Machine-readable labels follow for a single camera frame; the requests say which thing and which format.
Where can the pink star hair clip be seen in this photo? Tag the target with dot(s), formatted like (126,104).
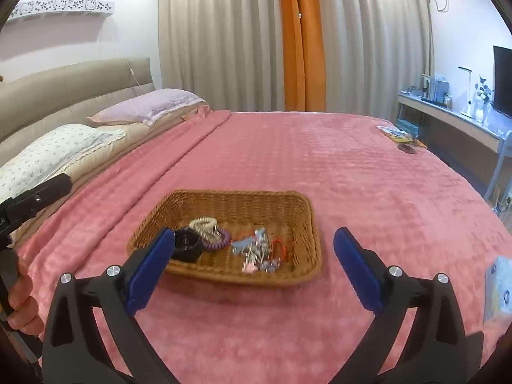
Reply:
(250,267)

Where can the white desk lamp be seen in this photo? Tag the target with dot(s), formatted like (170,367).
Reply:
(466,110)

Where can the lilac pillow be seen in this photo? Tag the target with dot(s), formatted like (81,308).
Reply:
(152,104)

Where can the white floral pillow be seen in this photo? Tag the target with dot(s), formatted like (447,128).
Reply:
(52,148)

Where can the person's left hand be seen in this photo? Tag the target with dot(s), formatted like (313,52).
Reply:
(26,308)

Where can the blue and white packet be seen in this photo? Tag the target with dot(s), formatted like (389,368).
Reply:
(498,296)

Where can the dark round item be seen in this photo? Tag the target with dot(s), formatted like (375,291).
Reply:
(408,148)

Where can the white wall shelf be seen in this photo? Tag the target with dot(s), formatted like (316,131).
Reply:
(60,8)

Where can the row of books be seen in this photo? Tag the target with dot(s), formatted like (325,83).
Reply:
(440,88)

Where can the black television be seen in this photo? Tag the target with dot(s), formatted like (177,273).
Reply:
(503,80)

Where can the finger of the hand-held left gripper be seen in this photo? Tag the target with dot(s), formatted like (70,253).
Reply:
(44,194)

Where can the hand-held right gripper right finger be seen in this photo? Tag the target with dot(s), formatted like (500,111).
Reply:
(356,272)

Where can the booklet on bed corner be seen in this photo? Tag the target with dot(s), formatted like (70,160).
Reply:
(394,134)

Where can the light blue hair clip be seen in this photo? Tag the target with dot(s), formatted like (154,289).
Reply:
(240,244)

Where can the beige padded headboard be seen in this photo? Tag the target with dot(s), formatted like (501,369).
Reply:
(80,84)

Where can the teal box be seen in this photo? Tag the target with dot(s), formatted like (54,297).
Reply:
(410,124)

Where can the silver hair clips pile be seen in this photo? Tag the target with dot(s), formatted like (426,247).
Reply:
(262,248)

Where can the grey curtain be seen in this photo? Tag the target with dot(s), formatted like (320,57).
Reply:
(220,40)
(372,40)

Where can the grey desk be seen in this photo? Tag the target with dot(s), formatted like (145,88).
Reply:
(448,116)

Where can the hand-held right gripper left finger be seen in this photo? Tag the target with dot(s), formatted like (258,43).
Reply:
(148,272)

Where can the orange curtain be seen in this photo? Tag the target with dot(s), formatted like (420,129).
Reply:
(304,48)

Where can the brown wicker basket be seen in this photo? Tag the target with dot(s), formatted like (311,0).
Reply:
(240,204)

